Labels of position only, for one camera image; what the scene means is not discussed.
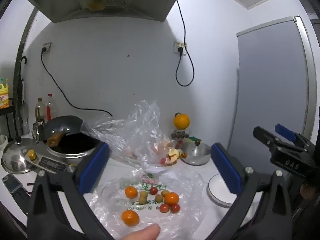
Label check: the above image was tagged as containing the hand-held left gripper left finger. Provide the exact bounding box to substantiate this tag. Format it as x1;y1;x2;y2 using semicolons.
26;142;115;240

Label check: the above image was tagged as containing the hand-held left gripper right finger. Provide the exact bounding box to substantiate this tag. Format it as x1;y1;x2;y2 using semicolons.
200;142;293;240

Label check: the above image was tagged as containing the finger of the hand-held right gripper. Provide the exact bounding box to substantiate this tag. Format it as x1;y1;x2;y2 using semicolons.
253;126;283;153
275;124;313;147

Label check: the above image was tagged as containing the white plate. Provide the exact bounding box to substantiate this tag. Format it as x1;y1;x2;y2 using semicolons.
207;174;244;207

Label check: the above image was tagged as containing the printed clear plastic bag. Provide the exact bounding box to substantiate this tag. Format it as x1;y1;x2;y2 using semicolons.
89;166;204;240

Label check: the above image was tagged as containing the small mandarin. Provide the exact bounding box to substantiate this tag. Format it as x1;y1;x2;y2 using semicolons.
125;186;138;199
121;210;140;227
164;192;180;205

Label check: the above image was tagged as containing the person's left hand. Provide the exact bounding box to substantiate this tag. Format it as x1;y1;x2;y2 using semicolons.
114;224;160;240

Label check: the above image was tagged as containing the steel electric cooker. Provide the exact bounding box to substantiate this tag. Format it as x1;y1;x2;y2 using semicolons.
25;132;105;175

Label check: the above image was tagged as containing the grey door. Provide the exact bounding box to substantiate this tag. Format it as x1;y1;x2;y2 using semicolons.
236;16;318;160

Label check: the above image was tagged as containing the orange peel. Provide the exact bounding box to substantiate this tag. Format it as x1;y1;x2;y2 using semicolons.
166;148;187;165

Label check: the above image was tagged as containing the glass jar of dates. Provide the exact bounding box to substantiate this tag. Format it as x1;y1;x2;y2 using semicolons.
171;130;190;140

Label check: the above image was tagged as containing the crumpled clear plastic bag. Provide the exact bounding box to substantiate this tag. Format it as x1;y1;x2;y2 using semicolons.
81;100;175;167

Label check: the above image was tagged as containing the large orange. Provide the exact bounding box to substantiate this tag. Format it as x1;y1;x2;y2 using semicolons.
174;112;190;130

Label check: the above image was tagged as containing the shiny steel utensil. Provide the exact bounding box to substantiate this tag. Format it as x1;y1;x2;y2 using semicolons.
32;121;45;143

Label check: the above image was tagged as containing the red-capped plastic bottle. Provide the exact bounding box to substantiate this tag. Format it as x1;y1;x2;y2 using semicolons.
45;94;56;121

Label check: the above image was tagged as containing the steel pot lid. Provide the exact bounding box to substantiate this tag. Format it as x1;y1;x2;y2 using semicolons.
1;136;38;174

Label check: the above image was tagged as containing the dark glass bottle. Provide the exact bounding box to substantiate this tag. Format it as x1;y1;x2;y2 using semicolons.
35;97;47;124

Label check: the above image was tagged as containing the black phone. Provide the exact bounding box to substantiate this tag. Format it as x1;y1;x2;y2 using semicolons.
2;174;25;195

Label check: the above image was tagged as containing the black rack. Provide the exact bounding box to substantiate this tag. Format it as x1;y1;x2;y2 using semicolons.
0;106;15;140

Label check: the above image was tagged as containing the black umbrella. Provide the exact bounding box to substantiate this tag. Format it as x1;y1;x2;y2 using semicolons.
12;56;28;135

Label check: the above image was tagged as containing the yellow oil bottle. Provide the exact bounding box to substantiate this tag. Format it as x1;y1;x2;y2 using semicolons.
0;78;10;110

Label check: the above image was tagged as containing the steel range hood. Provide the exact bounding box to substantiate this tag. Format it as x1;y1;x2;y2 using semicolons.
20;0;189;23

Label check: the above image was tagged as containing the steel saucepan with wooden handle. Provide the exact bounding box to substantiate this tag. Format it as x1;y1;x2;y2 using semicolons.
180;141;212;166

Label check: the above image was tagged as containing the dark wok with wooden handle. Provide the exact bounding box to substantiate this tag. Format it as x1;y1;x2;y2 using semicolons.
42;115;84;147

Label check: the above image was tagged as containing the black power cable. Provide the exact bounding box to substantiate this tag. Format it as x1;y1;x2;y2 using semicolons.
175;0;195;87
41;50;113;117

